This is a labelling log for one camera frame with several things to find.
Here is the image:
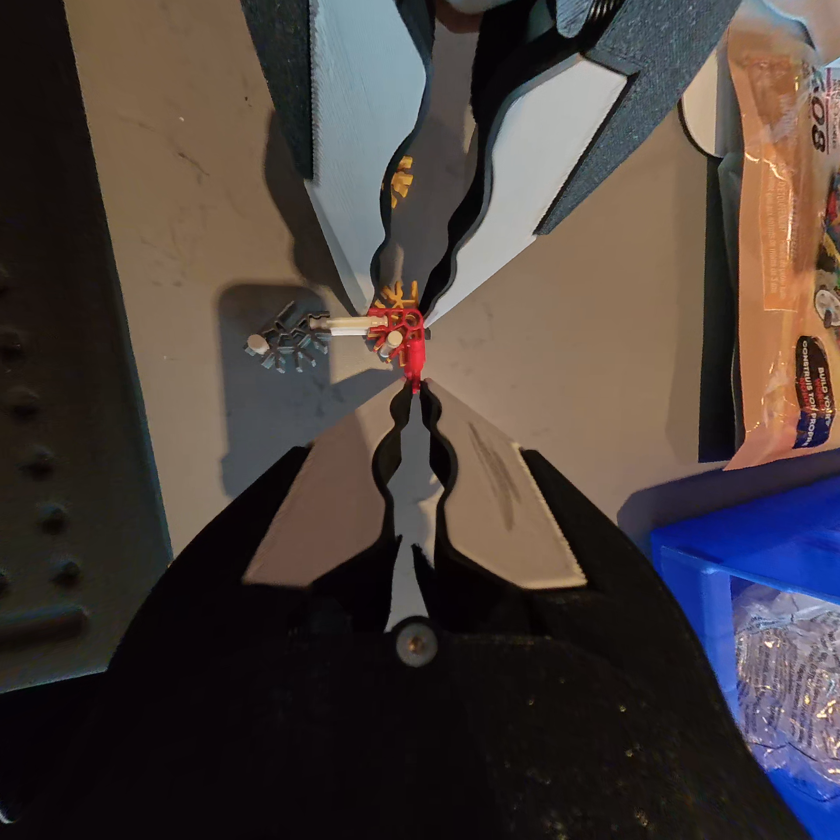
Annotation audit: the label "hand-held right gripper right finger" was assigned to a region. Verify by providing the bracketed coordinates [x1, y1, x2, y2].
[419, 381, 588, 592]

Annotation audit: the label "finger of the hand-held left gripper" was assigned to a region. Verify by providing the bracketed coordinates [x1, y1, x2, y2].
[419, 39, 642, 327]
[304, 0, 435, 317]

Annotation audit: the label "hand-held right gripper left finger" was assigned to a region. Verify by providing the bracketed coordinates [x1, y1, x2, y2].
[241, 381, 414, 588]

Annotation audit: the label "toy rod and connector assembly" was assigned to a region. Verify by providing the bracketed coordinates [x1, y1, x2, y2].
[245, 279, 434, 376]

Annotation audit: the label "yellow toy connector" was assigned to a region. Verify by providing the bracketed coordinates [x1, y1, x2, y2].
[382, 156, 416, 210]

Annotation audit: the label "blue bin with plastic bags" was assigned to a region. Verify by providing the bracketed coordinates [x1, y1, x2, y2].
[650, 474, 840, 840]

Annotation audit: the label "dark flat board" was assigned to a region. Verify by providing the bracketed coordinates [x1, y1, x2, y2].
[697, 147, 752, 463]

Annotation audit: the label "orange toy set bag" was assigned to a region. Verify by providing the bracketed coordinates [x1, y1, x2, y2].
[722, 20, 840, 473]

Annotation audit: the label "black perforated pad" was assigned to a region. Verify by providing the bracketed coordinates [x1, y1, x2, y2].
[0, 0, 177, 697]

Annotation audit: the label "clear plastic bags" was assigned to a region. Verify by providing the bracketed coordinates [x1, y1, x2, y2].
[730, 581, 840, 805]

